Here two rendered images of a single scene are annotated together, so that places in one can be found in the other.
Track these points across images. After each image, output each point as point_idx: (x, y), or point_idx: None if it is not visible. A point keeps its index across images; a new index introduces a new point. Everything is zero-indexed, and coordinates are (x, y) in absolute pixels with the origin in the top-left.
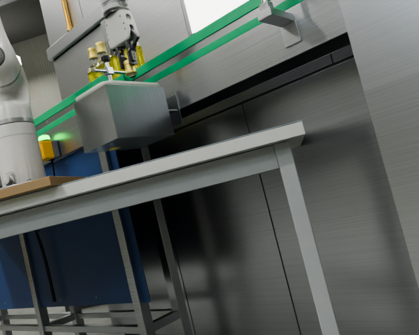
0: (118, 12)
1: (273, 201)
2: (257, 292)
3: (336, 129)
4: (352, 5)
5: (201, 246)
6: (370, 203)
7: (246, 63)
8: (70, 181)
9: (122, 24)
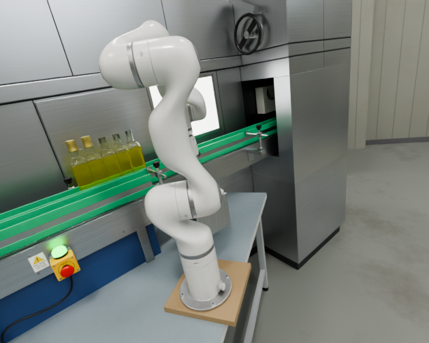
0: (192, 136)
1: None
2: None
3: (228, 187)
4: (295, 158)
5: None
6: None
7: (232, 167)
8: (244, 260)
9: (195, 145)
